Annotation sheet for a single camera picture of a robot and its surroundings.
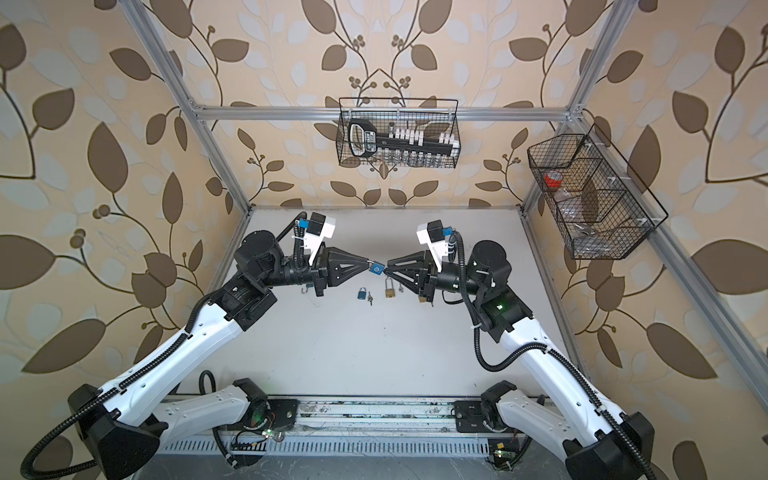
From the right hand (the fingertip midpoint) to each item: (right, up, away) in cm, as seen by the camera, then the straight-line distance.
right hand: (390, 271), depth 59 cm
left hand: (-4, +1, -3) cm, 5 cm away
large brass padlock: (-1, -11, +37) cm, 39 cm away
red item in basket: (+47, +24, +28) cm, 60 cm away
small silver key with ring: (+3, -11, +39) cm, 41 cm away
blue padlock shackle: (-10, -11, +37) cm, 40 cm away
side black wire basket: (+53, +13, +14) cm, 56 cm away
